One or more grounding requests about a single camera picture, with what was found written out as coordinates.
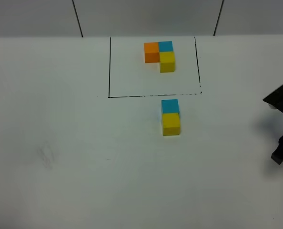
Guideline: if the yellow template block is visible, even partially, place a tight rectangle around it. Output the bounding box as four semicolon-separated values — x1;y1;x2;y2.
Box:
159;52;175;73

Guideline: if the blue template block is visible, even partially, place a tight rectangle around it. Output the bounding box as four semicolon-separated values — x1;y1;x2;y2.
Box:
158;41;173;52

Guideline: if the orange template block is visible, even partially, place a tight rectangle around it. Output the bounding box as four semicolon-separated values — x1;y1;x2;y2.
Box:
144;42;160;63

